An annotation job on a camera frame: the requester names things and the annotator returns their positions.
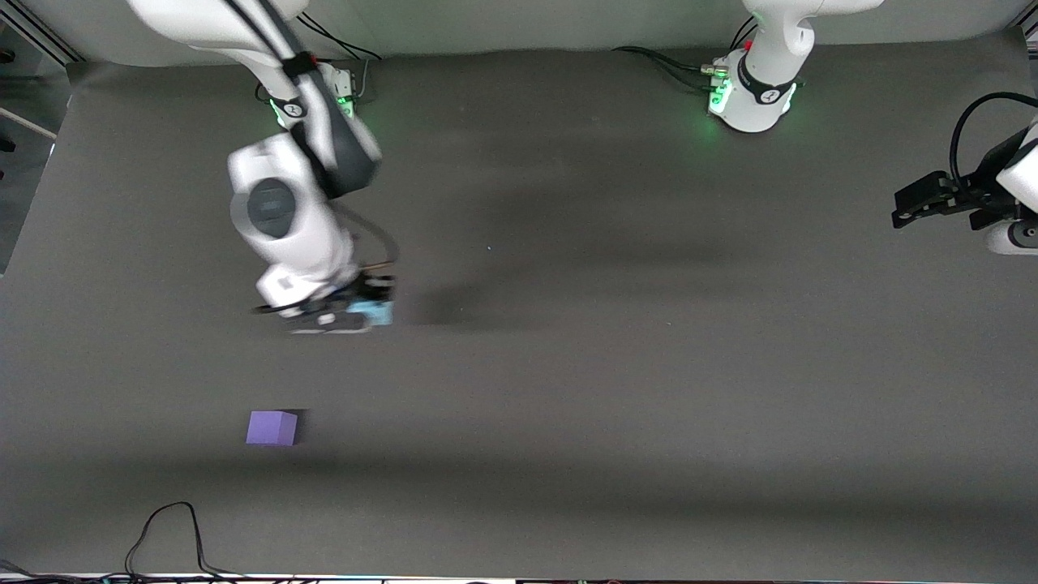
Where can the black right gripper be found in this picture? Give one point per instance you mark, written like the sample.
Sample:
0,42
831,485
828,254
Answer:
375,289

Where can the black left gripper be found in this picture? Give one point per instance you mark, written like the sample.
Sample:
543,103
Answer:
982,193

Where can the light blue foam block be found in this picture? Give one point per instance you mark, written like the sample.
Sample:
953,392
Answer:
375,314

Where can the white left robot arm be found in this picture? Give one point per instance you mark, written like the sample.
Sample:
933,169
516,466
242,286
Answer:
766,49

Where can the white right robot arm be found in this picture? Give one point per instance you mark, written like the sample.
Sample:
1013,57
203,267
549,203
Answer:
288,243

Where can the purple foam block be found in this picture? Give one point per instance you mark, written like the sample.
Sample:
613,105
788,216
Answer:
272,428

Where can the aluminium frame rail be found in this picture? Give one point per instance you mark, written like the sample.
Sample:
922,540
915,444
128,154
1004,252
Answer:
40,32

